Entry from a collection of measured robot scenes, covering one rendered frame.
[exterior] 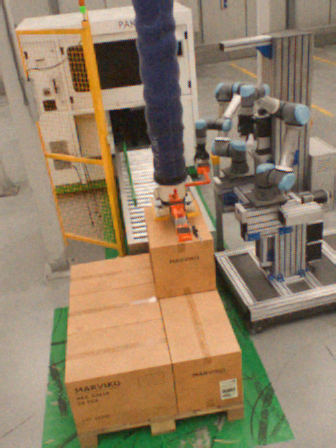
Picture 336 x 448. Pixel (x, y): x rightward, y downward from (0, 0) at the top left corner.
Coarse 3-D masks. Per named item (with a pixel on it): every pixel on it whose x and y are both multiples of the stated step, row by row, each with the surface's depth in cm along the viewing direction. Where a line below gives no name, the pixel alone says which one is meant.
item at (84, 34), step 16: (16, 32) 420; (32, 32) 412; (48, 32) 404; (64, 32) 396; (80, 32) 388; (48, 64) 421; (48, 80) 429; (96, 80) 405; (64, 96) 429; (80, 96) 420; (96, 96) 409; (48, 112) 447; (96, 112) 416; (48, 128) 456; (64, 144) 455; (96, 144) 436; (64, 160) 462; (80, 160) 452; (96, 160) 443; (112, 176) 445; (112, 192) 450; (112, 208) 459; (112, 224) 473; (64, 240) 519; (80, 240) 504; (96, 240) 494
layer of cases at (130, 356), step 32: (96, 288) 353; (128, 288) 349; (96, 320) 322; (128, 320) 319; (160, 320) 316; (192, 320) 313; (224, 320) 310; (96, 352) 296; (128, 352) 294; (160, 352) 291; (192, 352) 289; (224, 352) 286; (96, 384) 282; (128, 384) 285; (160, 384) 289; (192, 384) 292; (224, 384) 296; (96, 416) 293; (128, 416) 297
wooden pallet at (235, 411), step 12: (204, 408) 303; (216, 408) 304; (228, 408) 306; (240, 408) 307; (144, 420) 300; (156, 420) 301; (168, 420) 303; (228, 420) 310; (84, 432) 297; (96, 432) 299; (156, 432) 306; (84, 444) 302; (96, 444) 303
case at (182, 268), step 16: (144, 208) 366; (160, 224) 342; (192, 224) 338; (160, 240) 324; (176, 240) 322; (192, 240) 320; (208, 240) 319; (160, 256) 320; (176, 256) 321; (192, 256) 323; (208, 256) 324; (160, 272) 326; (176, 272) 327; (192, 272) 329; (208, 272) 330; (160, 288) 332; (176, 288) 333; (192, 288) 335; (208, 288) 336
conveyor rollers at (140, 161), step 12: (132, 156) 575; (144, 156) 572; (132, 168) 545; (144, 168) 540; (144, 180) 511; (144, 192) 485; (132, 204) 468; (144, 204) 461; (132, 216) 444; (144, 228) 421
